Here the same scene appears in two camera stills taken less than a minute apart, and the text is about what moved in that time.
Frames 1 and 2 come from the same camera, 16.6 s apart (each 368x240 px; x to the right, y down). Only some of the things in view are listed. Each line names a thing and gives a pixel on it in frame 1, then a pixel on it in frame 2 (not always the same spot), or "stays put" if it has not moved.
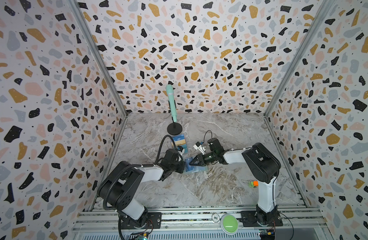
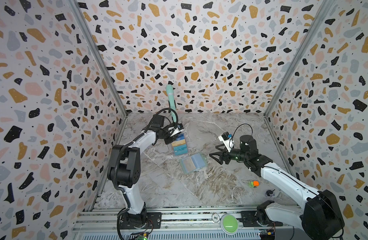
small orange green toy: x=253 y=184 stays put
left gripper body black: x=174 y=167 to x=166 y=135
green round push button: x=229 y=224 stays put
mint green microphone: x=170 y=88 stays put
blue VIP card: x=188 y=167 to x=180 y=136
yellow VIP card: x=178 y=142 stays put
